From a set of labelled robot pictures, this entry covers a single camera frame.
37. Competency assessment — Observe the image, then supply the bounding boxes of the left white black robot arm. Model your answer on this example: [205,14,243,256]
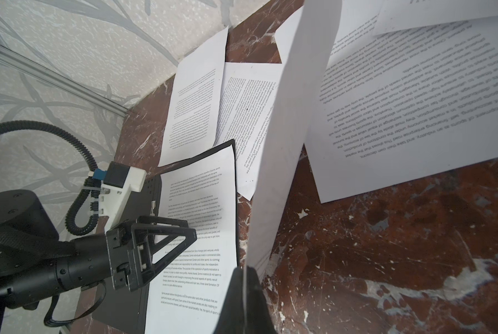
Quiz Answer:
[0,190,197,331]

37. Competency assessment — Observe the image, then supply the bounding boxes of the hidden printed sheet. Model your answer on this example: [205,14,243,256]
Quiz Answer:
[246,1,342,279]

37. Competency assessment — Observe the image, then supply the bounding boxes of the printed paper sheet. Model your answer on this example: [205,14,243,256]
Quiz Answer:
[214,63,284,200]
[145,141,239,333]

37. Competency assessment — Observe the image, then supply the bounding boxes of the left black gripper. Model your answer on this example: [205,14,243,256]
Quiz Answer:
[106,216,197,292]

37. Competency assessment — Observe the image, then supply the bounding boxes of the aluminium cage frame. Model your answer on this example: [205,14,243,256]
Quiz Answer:
[0,45,127,117]

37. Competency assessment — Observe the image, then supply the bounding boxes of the right back printed sheet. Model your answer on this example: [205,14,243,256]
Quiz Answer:
[273,0,498,204]

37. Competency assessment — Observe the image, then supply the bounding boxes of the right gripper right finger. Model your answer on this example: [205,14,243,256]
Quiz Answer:
[246,267,276,334]

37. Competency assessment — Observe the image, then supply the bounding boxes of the beige black ring binder folder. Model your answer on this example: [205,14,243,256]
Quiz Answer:
[93,140,235,333]

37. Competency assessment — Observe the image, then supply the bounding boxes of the left black corrugated cable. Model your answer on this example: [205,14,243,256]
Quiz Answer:
[0,120,108,237]

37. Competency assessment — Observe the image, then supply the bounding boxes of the centre back printed sheet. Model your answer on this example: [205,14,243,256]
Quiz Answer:
[158,28,229,167]

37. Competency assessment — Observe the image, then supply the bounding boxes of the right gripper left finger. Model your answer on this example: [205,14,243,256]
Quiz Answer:
[214,268,245,334]

